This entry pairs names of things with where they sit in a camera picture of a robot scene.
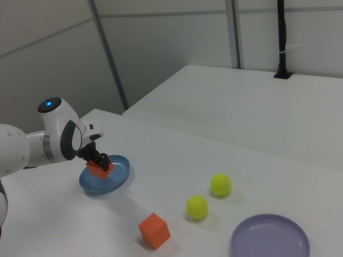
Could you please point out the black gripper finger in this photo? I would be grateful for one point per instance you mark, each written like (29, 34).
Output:
(105, 162)

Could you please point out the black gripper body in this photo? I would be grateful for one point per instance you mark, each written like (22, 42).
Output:
(89, 154)

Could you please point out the orange cube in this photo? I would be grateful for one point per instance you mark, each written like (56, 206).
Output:
(154, 231)
(95, 170)

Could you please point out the yellow tennis ball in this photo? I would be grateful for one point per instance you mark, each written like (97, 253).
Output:
(197, 207)
(221, 184)

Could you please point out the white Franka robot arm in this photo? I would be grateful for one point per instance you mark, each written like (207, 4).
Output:
(56, 134)

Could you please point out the blue plate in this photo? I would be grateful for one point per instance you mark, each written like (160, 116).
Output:
(118, 174)

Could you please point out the purple plate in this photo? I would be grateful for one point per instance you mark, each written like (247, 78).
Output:
(268, 238)

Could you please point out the black mount pole with base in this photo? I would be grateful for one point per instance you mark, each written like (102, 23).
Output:
(281, 40)

